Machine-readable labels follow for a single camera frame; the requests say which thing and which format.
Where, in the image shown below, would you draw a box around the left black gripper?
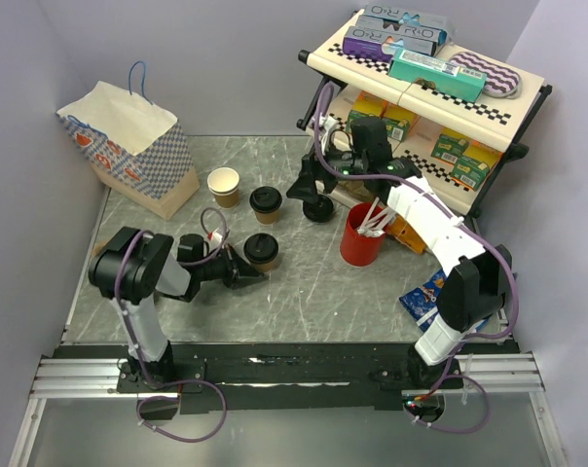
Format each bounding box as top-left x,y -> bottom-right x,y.
196,242 -> 266,288

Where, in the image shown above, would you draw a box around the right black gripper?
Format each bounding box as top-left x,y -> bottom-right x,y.
286,135 -> 368,203

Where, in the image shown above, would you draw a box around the brown paper cup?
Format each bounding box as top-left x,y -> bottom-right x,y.
254,208 -> 280,225
251,257 -> 279,273

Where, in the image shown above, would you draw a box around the black cup lid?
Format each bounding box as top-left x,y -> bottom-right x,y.
249,186 -> 282,214
243,233 -> 279,264

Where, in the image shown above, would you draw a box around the paper takeout bag blue handles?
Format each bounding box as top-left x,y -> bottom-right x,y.
56,60 -> 200,219

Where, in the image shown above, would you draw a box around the cardboard cup carrier tray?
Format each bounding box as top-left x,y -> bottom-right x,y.
91,239 -> 109,258

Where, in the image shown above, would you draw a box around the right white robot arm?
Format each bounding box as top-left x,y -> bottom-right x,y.
286,115 -> 519,388

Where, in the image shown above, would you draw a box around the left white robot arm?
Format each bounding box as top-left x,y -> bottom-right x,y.
88,227 -> 264,391

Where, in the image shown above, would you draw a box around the stack of black cup lids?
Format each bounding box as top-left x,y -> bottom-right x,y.
303,195 -> 334,224

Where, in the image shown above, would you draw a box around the red cup with stirrers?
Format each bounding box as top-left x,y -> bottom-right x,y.
340,202 -> 386,267

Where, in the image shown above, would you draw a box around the stack of brown paper cups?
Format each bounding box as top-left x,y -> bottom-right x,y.
207,167 -> 239,208

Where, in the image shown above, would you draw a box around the two tier checkered shelf rack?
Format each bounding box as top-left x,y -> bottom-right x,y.
298,18 -> 553,218

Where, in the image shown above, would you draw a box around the green yellow box far left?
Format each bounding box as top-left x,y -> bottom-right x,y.
347,91 -> 387,129

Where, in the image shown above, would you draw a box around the green yellow box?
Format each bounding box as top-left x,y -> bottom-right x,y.
430,127 -> 472,166
382,103 -> 420,142
451,144 -> 502,191
347,91 -> 387,129

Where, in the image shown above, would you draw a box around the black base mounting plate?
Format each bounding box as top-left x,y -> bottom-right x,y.
116,342 -> 463,415

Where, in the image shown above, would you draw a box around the purple R&O box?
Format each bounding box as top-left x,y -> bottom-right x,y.
342,26 -> 400,62

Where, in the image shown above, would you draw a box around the blue snack bag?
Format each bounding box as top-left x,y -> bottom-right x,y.
399,267 -> 509,333

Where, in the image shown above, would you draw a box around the green yellow box far right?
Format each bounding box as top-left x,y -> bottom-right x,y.
451,144 -> 502,191

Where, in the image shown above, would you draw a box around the teal long box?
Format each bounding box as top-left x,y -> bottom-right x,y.
388,48 -> 487,102

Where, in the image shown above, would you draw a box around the grey R&O box top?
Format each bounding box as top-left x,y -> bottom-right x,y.
363,3 -> 454,32

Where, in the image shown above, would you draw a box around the dark grey R&O box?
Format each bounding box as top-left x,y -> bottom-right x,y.
355,14 -> 456,56

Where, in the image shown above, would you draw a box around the purple wavy pouch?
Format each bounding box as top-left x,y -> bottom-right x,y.
449,52 -> 522,98

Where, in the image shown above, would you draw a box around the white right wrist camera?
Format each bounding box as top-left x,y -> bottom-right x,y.
318,114 -> 343,148

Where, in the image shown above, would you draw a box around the aluminium rail frame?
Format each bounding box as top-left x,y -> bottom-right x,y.
9,291 -> 568,467

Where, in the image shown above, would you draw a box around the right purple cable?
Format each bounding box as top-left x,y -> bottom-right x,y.
311,82 -> 522,434

